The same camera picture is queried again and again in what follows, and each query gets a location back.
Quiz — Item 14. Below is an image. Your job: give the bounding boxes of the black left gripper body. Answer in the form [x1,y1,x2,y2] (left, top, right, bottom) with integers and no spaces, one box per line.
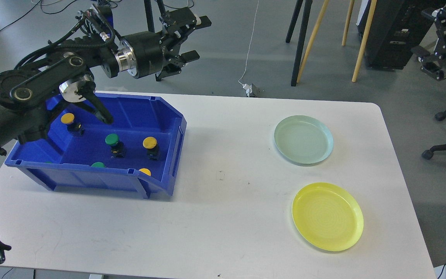
[120,9,196,81]

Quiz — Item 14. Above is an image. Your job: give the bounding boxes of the yellow push button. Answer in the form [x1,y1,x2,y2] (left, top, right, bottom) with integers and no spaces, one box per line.
[142,136,160,160]
[60,113,84,136]
[138,168,152,176]

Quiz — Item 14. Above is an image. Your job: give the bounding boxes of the green push button switch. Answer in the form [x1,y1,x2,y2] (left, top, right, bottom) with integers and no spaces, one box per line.
[105,134,126,158]

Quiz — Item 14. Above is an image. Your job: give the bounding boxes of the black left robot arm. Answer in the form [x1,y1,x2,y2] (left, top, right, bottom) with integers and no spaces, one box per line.
[0,0,212,157]

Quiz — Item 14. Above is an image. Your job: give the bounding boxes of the yellow push button front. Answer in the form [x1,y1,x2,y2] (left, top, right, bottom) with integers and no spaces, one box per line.
[138,168,152,176]

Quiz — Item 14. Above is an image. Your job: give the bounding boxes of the green push button front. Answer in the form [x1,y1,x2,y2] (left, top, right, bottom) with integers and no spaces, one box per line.
[90,161,106,168]

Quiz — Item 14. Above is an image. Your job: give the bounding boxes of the light green plate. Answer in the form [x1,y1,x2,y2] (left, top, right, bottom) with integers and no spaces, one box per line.
[274,115,334,166]

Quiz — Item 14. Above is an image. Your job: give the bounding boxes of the yellow plate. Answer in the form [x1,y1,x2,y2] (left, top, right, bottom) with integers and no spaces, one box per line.
[291,182,364,252]

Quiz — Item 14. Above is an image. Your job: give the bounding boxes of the black tripod legs left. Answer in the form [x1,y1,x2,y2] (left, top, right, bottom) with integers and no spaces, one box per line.
[143,0,169,33]

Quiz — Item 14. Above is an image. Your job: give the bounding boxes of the black tripod legs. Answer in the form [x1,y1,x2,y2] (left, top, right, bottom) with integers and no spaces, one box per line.
[143,0,169,33]
[285,0,313,87]

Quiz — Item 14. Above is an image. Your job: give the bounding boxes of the black computer tower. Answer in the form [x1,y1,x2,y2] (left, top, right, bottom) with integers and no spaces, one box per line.
[364,0,446,70]

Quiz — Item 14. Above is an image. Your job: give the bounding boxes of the blue plastic storage bin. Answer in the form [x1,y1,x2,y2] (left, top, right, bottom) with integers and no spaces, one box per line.
[5,93,187,198]

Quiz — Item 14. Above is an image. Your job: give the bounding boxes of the black tripod legs right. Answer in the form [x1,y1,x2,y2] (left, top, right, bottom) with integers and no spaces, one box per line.
[285,0,313,87]

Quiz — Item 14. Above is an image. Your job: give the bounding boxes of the white cable with plug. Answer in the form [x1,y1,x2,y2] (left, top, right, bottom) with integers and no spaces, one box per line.
[238,0,262,98]

